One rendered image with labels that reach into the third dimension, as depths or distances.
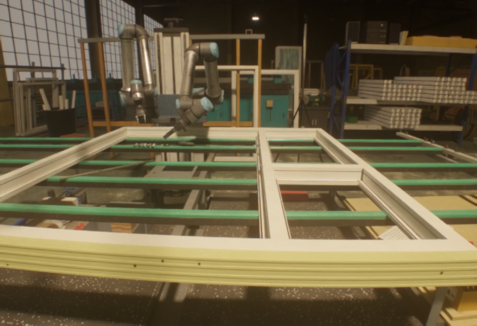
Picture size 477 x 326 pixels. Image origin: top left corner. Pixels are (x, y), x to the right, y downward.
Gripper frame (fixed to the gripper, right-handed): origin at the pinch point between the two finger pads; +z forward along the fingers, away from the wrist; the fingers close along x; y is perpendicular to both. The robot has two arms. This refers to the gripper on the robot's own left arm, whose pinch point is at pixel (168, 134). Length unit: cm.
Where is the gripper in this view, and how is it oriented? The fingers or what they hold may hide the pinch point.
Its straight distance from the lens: 175.9
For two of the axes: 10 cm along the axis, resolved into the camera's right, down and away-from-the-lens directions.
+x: -0.3, -2.5, 9.7
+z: -8.0, 5.9, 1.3
